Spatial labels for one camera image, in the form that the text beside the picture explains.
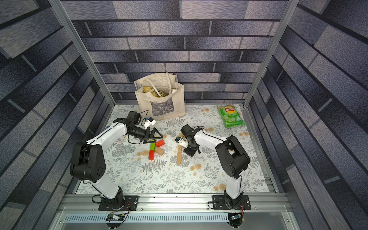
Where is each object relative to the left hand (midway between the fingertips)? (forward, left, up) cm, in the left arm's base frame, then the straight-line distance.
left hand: (158, 138), depth 83 cm
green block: (+1, +6, -12) cm, 13 cm away
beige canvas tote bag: (+26, +1, +10) cm, 28 cm away
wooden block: (-2, +2, -13) cm, 14 cm away
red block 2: (+4, +1, -13) cm, 13 cm away
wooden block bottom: (+1, -12, -15) cm, 19 cm away
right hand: (0, -19, -14) cm, 24 cm away
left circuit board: (-37, +20, -16) cm, 45 cm away
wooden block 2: (+11, -12, -14) cm, 22 cm away
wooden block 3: (-3, -12, -15) cm, 19 cm away
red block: (-5, +6, -14) cm, 16 cm away
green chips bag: (+26, -50, -9) cm, 57 cm away
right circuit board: (-37, -42, -17) cm, 59 cm away
